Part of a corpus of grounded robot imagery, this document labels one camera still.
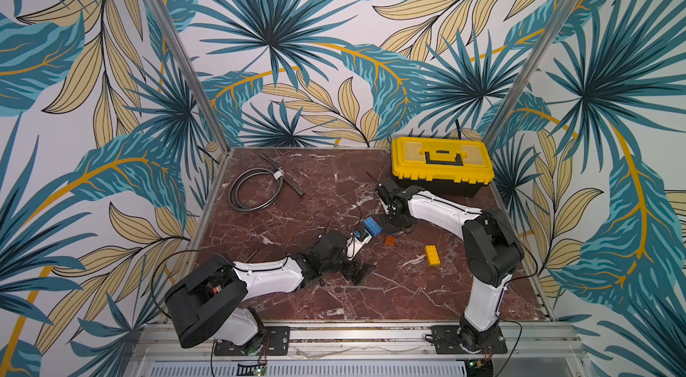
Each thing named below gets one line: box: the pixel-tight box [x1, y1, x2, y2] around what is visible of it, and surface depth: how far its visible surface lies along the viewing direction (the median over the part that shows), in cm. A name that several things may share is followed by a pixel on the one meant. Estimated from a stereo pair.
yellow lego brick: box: [425, 244, 441, 267], surface depth 90 cm
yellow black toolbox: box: [391, 135, 495, 198], surface depth 96 cm
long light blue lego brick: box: [363, 216, 384, 237], surface depth 92 cm
